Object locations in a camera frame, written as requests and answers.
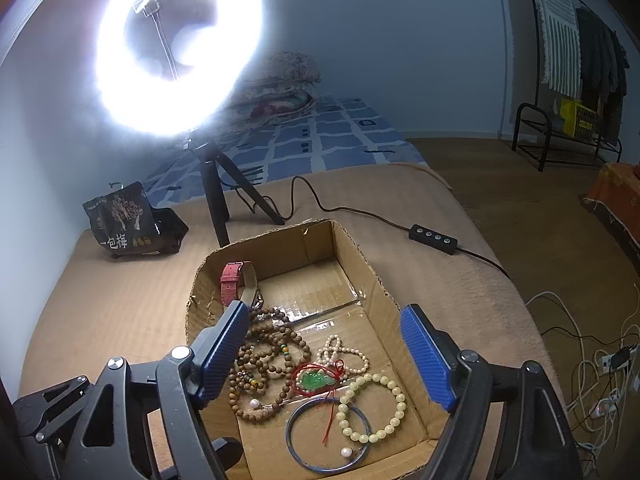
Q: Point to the black tripod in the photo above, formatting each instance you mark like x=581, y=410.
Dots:
x=215, y=185

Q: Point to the white power strip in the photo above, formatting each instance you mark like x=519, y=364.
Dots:
x=617, y=360

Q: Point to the silver bangle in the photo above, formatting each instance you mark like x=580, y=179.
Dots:
x=295, y=420

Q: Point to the black clothes rack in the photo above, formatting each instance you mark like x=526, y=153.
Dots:
x=539, y=35

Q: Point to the yellow box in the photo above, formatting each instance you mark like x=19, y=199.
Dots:
x=577, y=117

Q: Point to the orange cloth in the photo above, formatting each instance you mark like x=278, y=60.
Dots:
x=615, y=195

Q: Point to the cardboard box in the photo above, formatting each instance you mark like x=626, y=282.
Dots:
x=320, y=255

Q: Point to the blue patterned bed sheet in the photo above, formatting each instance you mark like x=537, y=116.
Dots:
x=310, y=145

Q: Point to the stack of folded quilts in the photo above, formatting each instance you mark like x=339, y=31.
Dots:
x=285, y=85

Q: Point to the pearl earring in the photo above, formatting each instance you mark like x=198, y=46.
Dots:
x=345, y=453
x=255, y=403

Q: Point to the dark hanging clothes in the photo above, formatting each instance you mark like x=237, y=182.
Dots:
x=602, y=60

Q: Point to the striped towel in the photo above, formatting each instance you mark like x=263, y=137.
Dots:
x=560, y=40

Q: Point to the black snack bag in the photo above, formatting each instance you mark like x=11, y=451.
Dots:
x=125, y=225

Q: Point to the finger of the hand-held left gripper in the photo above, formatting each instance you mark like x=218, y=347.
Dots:
x=35, y=420

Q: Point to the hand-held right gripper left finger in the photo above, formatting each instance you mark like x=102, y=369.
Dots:
x=222, y=355

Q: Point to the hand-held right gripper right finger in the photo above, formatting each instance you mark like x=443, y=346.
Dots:
x=427, y=355

